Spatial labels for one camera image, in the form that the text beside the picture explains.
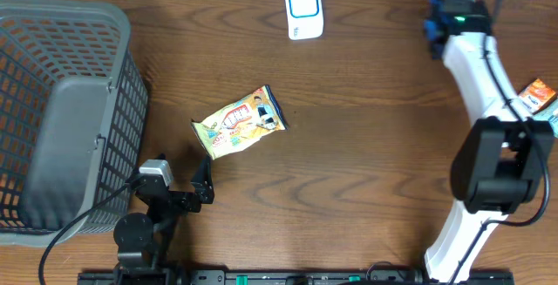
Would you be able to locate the yellow snack bag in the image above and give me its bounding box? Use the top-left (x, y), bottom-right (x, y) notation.
top-left (191, 85), bottom-right (288, 159)

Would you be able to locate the orange tissue pack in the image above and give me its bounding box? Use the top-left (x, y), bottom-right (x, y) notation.
top-left (518, 78), bottom-right (556, 113)

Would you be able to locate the teal wet wipes pack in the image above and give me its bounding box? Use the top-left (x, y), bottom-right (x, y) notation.
top-left (534, 99), bottom-right (558, 138)

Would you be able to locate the blue Listerine mouthwash bottle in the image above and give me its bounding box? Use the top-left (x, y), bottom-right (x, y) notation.
top-left (424, 0), bottom-right (445, 59)

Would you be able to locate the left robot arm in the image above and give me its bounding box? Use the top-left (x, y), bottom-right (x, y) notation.
top-left (113, 155), bottom-right (214, 284)

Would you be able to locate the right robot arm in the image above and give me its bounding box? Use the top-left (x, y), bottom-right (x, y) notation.
top-left (424, 0), bottom-right (555, 284)

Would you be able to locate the white barcode scanner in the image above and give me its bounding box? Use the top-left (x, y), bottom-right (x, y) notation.
top-left (285, 0), bottom-right (324, 41)

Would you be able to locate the grey plastic shopping basket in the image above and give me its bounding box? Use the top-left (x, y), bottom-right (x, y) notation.
top-left (1, 0), bottom-right (148, 248)

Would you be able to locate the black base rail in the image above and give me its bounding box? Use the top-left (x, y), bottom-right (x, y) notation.
top-left (77, 268), bottom-right (515, 285)

